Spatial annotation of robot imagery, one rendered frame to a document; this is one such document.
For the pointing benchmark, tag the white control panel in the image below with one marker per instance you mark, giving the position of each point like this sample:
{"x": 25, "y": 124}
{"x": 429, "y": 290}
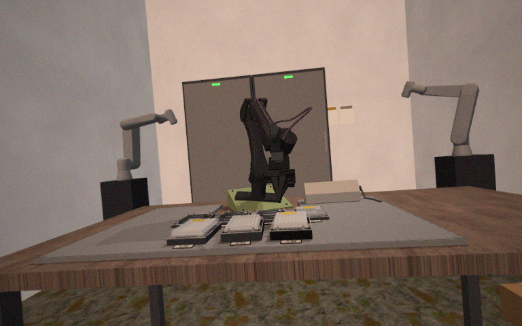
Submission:
{"x": 332, "y": 191}

